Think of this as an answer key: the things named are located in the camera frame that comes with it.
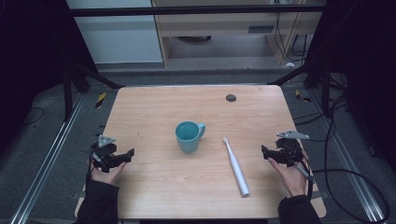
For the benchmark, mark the person's right hand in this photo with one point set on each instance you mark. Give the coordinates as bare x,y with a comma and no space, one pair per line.
291,179

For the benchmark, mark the white electric toothbrush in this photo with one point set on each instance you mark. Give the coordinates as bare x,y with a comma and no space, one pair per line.
236,169

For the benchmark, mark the metal floor rail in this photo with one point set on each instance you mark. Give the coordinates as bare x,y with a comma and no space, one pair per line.
348,161
49,158

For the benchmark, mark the black horizontal frame bar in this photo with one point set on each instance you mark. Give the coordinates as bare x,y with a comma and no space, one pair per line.
186,11

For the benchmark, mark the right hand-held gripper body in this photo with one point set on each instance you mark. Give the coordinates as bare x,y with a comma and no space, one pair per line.
289,149

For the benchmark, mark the light wooden desk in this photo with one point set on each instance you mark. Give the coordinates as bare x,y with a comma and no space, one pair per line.
218,25

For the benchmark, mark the dark round table grommet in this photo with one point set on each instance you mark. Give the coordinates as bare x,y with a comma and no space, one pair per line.
231,98

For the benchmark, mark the person's left hand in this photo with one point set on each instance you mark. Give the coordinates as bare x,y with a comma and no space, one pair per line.
107,175

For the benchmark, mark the black metal stand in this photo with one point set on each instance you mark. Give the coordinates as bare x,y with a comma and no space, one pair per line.
67,93
325,90

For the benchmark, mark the yellow and black tape strip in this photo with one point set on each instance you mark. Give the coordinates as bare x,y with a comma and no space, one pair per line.
100,100
302,97

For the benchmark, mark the teal cup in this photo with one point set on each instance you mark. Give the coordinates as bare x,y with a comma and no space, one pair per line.
188,137

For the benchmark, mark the black curtain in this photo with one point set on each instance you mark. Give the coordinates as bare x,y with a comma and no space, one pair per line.
367,77
31,62

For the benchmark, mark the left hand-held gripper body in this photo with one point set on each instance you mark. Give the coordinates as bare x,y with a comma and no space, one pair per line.
106,149

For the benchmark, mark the small white floor object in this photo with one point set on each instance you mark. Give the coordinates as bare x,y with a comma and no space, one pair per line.
290,64

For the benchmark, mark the white cabinet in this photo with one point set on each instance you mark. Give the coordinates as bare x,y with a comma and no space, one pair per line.
118,37

